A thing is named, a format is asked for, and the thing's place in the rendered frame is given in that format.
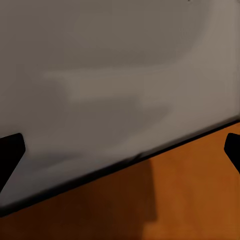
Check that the cabinet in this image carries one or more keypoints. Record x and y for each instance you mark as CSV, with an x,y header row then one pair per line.
x,y
191,192

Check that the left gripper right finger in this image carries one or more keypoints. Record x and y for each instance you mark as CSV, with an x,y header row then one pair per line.
x,y
232,149

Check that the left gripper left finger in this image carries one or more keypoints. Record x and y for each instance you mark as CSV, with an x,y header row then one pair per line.
x,y
12,148

